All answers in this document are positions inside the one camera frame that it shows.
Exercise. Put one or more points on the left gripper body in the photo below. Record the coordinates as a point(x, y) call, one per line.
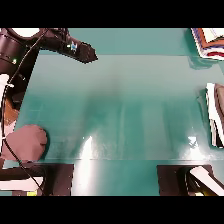
point(86, 52)

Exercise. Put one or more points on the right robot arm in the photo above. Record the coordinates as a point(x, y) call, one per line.
point(173, 180)

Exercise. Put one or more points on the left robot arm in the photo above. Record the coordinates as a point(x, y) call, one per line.
point(12, 47)

